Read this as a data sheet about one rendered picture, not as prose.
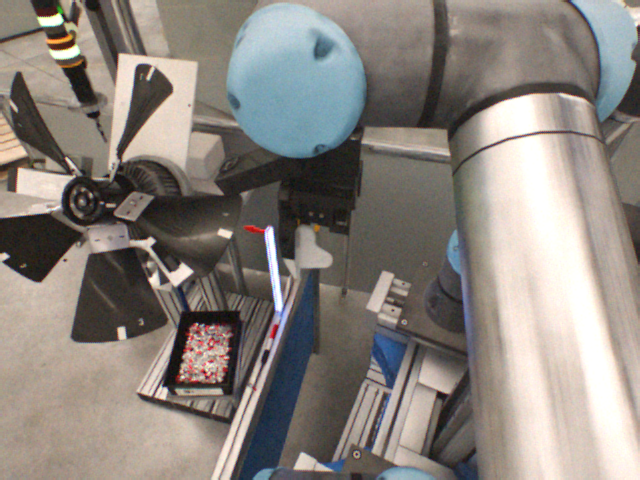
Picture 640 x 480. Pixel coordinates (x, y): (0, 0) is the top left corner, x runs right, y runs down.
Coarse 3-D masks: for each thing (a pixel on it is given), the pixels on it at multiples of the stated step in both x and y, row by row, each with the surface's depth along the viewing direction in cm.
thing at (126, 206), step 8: (136, 192) 99; (128, 200) 97; (136, 200) 97; (144, 200) 97; (120, 208) 95; (128, 208) 95; (136, 208) 95; (120, 216) 93; (128, 216) 93; (136, 216) 93
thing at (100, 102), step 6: (78, 48) 73; (84, 60) 73; (84, 66) 74; (90, 78) 77; (96, 96) 77; (102, 96) 77; (72, 102) 75; (78, 102) 75; (96, 102) 75; (102, 102) 75; (72, 108) 74; (78, 108) 73; (84, 108) 74; (90, 108) 74; (96, 108) 75; (102, 108) 76
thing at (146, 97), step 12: (144, 72) 93; (156, 72) 89; (144, 84) 91; (156, 84) 88; (168, 84) 86; (132, 96) 97; (144, 96) 90; (156, 96) 87; (168, 96) 85; (132, 108) 94; (144, 108) 88; (156, 108) 86; (132, 120) 91; (144, 120) 87; (132, 132) 89; (120, 144) 95; (120, 156) 91
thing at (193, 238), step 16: (144, 208) 95; (160, 208) 95; (176, 208) 95; (192, 208) 96; (208, 208) 96; (224, 208) 96; (240, 208) 96; (144, 224) 92; (160, 224) 92; (176, 224) 92; (192, 224) 93; (208, 224) 93; (224, 224) 93; (160, 240) 90; (176, 240) 91; (192, 240) 91; (208, 240) 91; (224, 240) 92; (176, 256) 90; (192, 256) 90; (208, 256) 90; (208, 272) 89
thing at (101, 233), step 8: (120, 224) 100; (88, 232) 95; (96, 232) 96; (104, 232) 98; (112, 232) 99; (120, 232) 100; (104, 240) 97; (120, 240) 100; (128, 240) 101; (96, 248) 96; (104, 248) 97; (112, 248) 99; (120, 248) 100
